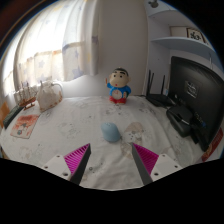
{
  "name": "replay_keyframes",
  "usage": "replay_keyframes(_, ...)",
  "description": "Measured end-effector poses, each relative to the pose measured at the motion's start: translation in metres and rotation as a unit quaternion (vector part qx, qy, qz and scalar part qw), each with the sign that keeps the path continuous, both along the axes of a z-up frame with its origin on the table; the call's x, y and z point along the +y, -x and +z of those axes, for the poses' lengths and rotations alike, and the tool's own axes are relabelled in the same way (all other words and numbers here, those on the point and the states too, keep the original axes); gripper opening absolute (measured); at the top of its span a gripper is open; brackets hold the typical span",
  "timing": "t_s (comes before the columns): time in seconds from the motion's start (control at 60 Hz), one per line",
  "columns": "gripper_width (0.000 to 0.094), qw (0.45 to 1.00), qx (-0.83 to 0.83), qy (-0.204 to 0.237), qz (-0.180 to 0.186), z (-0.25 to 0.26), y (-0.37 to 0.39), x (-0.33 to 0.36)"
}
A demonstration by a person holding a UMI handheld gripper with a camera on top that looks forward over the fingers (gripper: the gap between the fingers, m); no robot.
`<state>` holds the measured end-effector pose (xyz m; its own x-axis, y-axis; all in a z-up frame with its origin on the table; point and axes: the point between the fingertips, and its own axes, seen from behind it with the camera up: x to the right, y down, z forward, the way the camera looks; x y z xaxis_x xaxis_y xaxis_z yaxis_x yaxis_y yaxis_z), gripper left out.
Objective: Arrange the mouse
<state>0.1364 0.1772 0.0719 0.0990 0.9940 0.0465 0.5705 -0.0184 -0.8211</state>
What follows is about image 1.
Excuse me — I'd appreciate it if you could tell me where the white star-print curtain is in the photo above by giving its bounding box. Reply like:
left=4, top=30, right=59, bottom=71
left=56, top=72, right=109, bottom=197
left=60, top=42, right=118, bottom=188
left=1, top=0, right=101, bottom=98

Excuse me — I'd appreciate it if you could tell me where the cartoon boy figure clock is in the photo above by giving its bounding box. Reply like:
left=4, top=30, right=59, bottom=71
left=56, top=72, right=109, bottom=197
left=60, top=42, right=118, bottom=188
left=105, top=67, right=132, bottom=105

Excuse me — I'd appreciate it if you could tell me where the black router with antennas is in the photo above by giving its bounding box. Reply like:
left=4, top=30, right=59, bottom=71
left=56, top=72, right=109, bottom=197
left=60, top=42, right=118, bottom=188
left=145, top=69, right=176, bottom=108

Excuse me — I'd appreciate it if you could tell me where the white wall shelf unit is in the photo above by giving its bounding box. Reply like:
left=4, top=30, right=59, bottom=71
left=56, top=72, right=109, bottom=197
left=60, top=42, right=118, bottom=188
left=144, top=0, right=218, bottom=61

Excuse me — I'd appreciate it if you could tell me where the light blue computer mouse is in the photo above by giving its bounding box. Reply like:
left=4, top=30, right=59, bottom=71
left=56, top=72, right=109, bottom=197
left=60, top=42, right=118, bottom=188
left=100, top=121, right=121, bottom=143

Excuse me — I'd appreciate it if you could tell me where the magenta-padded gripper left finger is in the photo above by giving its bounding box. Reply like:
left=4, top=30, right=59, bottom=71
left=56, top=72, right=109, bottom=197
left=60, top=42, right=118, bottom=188
left=42, top=143, right=92, bottom=186

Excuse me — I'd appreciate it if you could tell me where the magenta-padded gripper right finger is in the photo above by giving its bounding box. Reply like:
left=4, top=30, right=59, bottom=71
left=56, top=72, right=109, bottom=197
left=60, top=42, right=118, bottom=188
left=131, top=143, right=183, bottom=186

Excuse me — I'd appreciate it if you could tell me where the white printed tablecloth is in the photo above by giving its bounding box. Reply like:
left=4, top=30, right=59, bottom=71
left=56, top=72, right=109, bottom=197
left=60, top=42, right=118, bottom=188
left=0, top=95, right=218, bottom=192

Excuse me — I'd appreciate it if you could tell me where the large white conch shell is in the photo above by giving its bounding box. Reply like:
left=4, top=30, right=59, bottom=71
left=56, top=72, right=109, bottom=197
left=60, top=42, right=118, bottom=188
left=35, top=80, right=64, bottom=113

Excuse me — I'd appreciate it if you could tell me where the black computer monitor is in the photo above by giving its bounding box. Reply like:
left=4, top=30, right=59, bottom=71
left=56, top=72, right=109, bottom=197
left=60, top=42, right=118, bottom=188
left=168, top=55, right=224, bottom=153

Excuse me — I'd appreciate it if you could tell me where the red flat item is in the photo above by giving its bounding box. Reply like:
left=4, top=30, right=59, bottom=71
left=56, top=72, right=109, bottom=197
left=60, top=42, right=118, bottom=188
left=201, top=128, right=224, bottom=163

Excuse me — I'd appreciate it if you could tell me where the black desktop device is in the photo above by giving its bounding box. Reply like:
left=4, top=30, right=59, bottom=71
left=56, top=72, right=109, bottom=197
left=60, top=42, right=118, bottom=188
left=165, top=104, right=194, bottom=138

